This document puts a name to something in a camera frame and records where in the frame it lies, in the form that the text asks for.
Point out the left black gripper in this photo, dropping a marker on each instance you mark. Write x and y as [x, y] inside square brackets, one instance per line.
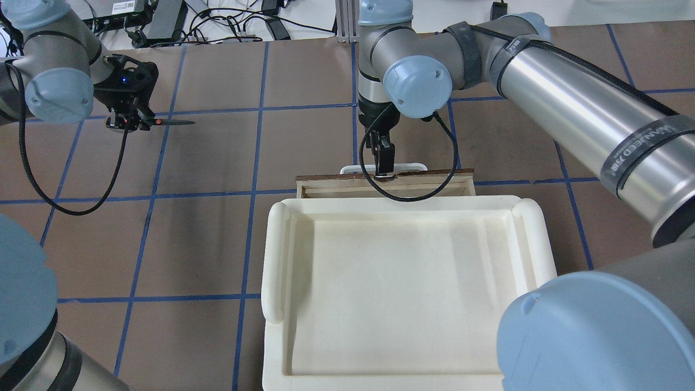
[110, 86]

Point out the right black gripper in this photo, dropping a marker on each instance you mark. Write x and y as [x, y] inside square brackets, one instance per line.
[372, 115]

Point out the grey orange scissors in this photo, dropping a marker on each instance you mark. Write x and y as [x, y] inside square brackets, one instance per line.
[168, 122]

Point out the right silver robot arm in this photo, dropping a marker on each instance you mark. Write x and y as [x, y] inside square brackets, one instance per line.
[626, 326]

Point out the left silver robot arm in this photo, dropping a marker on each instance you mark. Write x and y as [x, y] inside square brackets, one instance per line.
[65, 69]

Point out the white plastic tray lid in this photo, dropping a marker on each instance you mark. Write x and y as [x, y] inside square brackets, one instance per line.
[373, 294]

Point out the black power adapter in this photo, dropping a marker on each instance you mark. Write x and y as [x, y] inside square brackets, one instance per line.
[277, 29]

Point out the aluminium frame post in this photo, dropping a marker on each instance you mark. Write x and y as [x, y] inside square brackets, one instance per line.
[346, 19]

